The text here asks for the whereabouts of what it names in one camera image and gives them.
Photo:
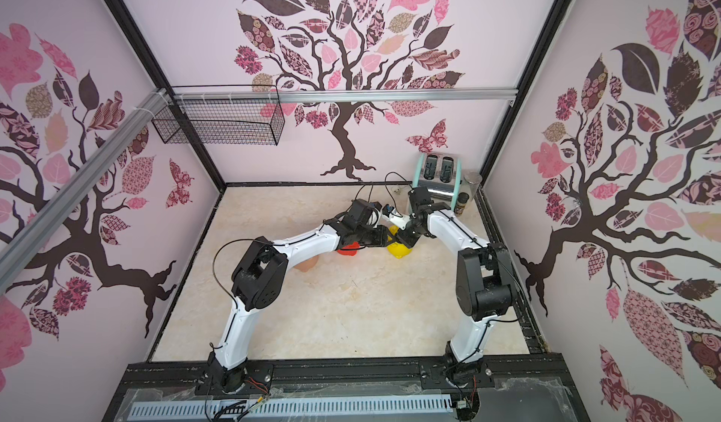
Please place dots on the glass jar behind toaster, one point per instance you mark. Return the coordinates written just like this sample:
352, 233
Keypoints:
470, 183

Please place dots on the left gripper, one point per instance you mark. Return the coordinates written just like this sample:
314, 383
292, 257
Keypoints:
376, 244

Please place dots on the yellow piggy bank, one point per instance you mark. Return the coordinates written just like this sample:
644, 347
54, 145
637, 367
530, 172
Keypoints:
398, 250

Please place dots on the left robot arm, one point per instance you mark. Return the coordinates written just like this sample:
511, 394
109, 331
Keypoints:
258, 280

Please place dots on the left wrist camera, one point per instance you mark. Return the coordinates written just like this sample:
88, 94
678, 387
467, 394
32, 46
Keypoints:
362, 214

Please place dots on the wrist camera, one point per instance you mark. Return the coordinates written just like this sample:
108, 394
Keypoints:
362, 214
395, 217

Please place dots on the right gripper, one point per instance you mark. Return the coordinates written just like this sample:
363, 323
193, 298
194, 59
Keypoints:
410, 234

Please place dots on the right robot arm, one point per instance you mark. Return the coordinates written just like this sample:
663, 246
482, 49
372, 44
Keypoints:
483, 295

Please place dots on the black wire basket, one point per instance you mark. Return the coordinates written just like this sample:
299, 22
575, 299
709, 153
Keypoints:
247, 114

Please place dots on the mint chrome toaster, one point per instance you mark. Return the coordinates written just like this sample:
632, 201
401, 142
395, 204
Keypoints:
440, 174

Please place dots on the back aluminium rail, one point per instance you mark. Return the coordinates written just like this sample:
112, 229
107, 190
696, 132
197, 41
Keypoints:
289, 97

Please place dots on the peach piggy bank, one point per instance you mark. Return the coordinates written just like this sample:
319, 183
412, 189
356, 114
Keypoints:
307, 265

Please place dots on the black base frame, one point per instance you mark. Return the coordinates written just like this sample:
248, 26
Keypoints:
531, 387

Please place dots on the red piggy bank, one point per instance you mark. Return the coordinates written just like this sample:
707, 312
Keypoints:
350, 250

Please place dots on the left aluminium rail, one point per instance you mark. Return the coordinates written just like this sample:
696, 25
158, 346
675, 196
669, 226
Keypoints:
24, 247

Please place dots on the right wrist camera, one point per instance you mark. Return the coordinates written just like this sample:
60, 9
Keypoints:
395, 217

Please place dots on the white slotted cable duct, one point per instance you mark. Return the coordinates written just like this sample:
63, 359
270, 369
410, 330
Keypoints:
291, 408

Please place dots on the aluminium rail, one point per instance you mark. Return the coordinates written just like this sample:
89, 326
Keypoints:
289, 97
24, 247

